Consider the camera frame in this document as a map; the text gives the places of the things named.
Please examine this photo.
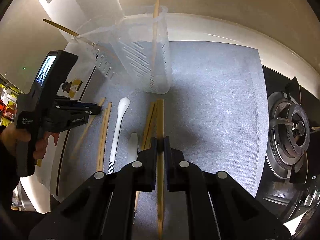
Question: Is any wooden chopstick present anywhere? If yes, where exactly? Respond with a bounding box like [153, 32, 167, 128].
[100, 102, 112, 171]
[42, 18, 111, 55]
[140, 102, 156, 150]
[70, 115, 97, 160]
[151, 0, 160, 75]
[135, 102, 157, 213]
[156, 99, 164, 239]
[96, 109, 107, 171]

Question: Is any person's left hand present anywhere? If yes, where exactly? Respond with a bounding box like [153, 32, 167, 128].
[0, 122, 52, 160]

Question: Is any grey woven mat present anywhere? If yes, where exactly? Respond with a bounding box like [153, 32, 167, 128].
[55, 41, 268, 239]

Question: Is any clear plastic utensil holder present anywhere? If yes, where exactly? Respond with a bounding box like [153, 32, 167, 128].
[75, 5, 172, 94]

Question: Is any black gas stove burner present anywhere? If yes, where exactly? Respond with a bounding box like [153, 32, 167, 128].
[256, 67, 319, 223]

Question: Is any white ceramic spoon striped handle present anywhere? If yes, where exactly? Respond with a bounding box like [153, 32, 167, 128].
[107, 97, 130, 174]

